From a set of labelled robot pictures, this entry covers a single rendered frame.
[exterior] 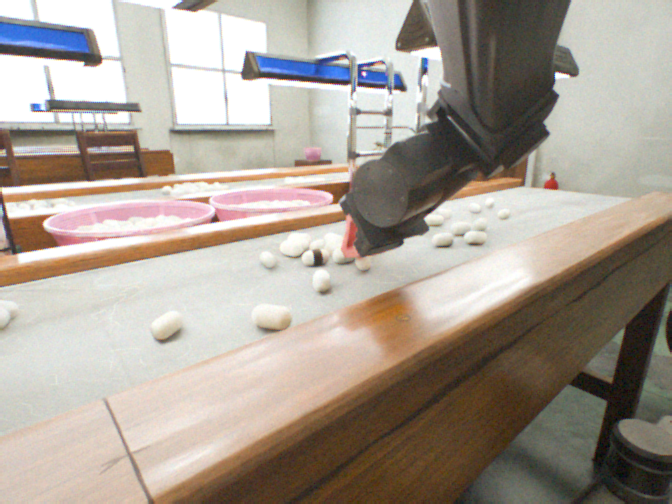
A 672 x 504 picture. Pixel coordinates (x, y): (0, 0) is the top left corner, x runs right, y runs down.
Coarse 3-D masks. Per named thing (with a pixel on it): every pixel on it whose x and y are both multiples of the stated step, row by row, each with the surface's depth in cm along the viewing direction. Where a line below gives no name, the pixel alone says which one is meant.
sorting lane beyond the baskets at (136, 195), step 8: (304, 176) 150; (312, 176) 150; (320, 176) 150; (328, 176) 150; (336, 176) 150; (344, 176) 150; (224, 184) 129; (232, 184) 129; (240, 184) 129; (248, 184) 129; (256, 184) 129; (264, 184) 129; (272, 184) 129; (280, 184) 129; (128, 192) 112; (136, 192) 112; (144, 192) 112; (152, 192) 112; (160, 192) 112; (40, 200) 99; (48, 200) 100; (72, 200) 100; (80, 200) 100; (88, 200) 100; (96, 200) 100; (104, 200) 100; (112, 200) 100; (120, 200) 100; (128, 200) 100; (32, 208) 89; (48, 208) 89
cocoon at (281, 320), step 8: (264, 304) 35; (256, 312) 35; (264, 312) 35; (272, 312) 34; (280, 312) 34; (288, 312) 35; (256, 320) 35; (264, 320) 34; (272, 320) 34; (280, 320) 34; (288, 320) 34; (272, 328) 35; (280, 328) 34
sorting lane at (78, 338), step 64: (512, 192) 112; (192, 256) 56; (256, 256) 56; (384, 256) 56; (448, 256) 56; (64, 320) 37; (128, 320) 37; (192, 320) 37; (0, 384) 28; (64, 384) 28; (128, 384) 28
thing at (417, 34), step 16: (416, 0) 63; (416, 16) 64; (400, 32) 66; (416, 32) 64; (432, 32) 62; (400, 48) 67; (416, 48) 65; (432, 48) 65; (560, 48) 97; (560, 64) 93; (576, 64) 100
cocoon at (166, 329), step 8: (168, 312) 35; (176, 312) 35; (160, 320) 33; (168, 320) 33; (176, 320) 34; (152, 328) 33; (160, 328) 33; (168, 328) 33; (176, 328) 34; (160, 336) 33; (168, 336) 34
